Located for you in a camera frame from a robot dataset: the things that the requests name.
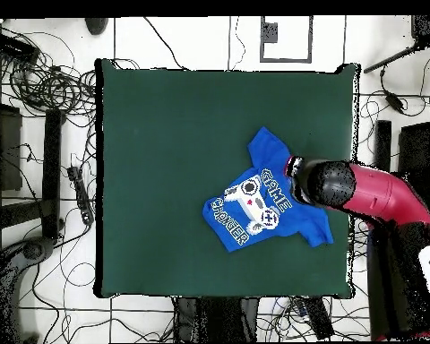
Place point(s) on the black corner equipment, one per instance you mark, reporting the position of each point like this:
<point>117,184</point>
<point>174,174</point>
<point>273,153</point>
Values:
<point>428,28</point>

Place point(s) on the black slanted rod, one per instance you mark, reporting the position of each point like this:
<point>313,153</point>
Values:
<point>390,61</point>

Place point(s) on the black power strip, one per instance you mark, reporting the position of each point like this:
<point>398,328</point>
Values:
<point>80,193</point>
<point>319,319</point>

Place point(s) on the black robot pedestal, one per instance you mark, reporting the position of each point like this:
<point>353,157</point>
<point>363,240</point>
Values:
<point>218,319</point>

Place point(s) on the small grey square plate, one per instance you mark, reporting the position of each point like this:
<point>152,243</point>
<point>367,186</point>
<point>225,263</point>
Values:
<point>270,33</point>

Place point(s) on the dark oval shoe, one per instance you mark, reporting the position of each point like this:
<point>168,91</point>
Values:
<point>96,25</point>

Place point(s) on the dark flat panel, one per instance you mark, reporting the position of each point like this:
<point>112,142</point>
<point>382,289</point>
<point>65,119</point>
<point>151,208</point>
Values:
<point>9,150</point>
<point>417,150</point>

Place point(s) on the black upright bar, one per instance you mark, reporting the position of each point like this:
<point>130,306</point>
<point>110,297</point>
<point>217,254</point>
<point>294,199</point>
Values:
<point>52,172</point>
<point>383,143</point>

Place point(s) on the black round stand base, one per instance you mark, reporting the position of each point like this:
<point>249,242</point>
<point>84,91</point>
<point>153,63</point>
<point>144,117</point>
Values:
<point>34,250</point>

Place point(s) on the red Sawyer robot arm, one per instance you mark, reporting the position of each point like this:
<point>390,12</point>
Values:
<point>380,193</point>

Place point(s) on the black electronics box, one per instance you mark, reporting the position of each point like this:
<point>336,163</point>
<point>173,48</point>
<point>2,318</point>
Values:
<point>14,47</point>

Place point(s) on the dark green table cloth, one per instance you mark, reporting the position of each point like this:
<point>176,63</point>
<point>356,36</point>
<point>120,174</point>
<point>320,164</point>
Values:
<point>165,143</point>

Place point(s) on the grey rectangular floor frame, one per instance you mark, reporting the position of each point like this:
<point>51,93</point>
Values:
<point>310,39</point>

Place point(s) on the blue printed shirt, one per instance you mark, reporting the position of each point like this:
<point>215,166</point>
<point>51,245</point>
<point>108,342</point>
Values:
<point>268,150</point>

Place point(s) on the black power adapter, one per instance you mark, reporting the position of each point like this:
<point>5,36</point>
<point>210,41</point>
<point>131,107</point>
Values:
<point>395,101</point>

